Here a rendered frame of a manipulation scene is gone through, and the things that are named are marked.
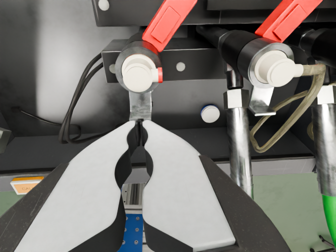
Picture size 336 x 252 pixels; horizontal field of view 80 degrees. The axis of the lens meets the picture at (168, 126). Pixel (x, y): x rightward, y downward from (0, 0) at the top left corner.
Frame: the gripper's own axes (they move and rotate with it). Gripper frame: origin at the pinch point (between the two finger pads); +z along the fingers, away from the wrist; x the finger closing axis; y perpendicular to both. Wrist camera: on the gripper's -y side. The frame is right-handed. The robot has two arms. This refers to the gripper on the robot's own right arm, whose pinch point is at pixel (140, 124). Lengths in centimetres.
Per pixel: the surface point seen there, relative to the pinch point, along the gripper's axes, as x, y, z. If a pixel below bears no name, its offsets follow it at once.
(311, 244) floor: 185, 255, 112
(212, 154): 11.4, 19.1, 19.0
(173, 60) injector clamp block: 3.3, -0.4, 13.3
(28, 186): -21.8, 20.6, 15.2
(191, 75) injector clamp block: 5.5, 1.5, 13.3
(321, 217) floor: 174, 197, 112
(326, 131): 15.6, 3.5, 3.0
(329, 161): 15.6, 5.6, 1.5
